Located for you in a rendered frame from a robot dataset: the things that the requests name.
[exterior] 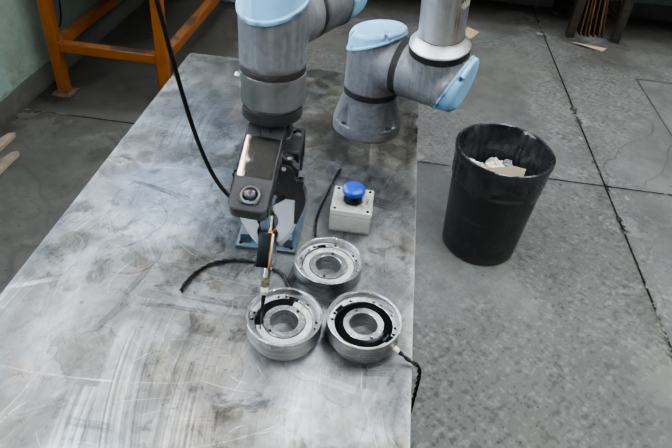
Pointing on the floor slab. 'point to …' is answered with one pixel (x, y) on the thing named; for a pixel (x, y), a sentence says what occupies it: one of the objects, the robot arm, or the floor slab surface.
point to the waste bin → (493, 191)
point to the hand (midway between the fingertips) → (268, 240)
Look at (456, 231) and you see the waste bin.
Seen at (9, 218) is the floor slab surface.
